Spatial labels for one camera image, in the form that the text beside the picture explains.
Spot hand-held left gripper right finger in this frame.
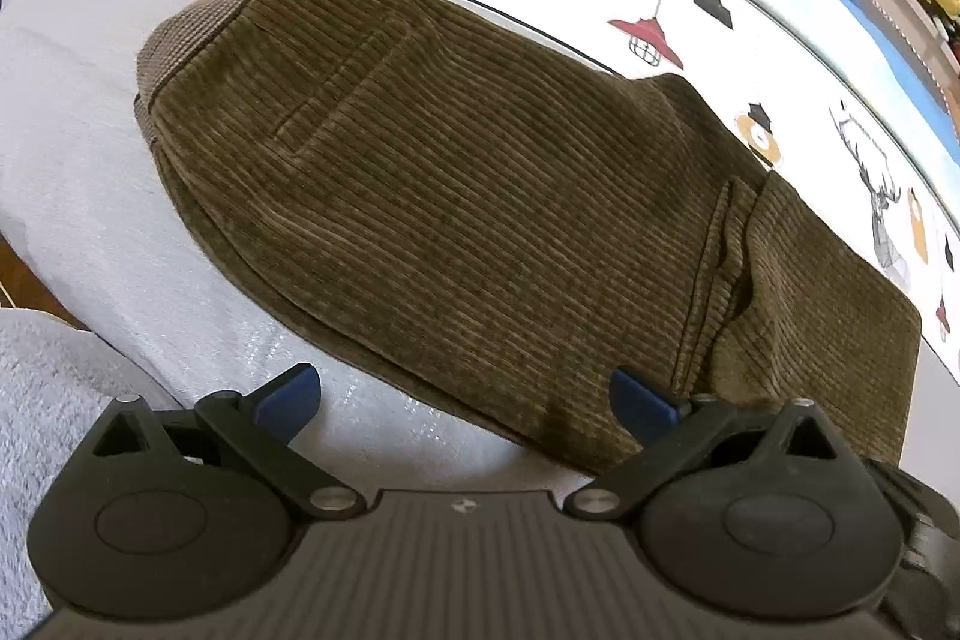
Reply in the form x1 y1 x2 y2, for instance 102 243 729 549
564 370 863 522

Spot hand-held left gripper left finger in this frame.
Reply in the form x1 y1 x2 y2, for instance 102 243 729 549
90 364 366 522

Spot brown corduroy pants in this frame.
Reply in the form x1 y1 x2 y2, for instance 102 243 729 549
133 0 923 474

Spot printed grey bedsheet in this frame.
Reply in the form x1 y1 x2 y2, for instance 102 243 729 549
0 0 960 461

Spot wooden bed frame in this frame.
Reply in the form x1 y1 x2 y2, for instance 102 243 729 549
0 235 85 330

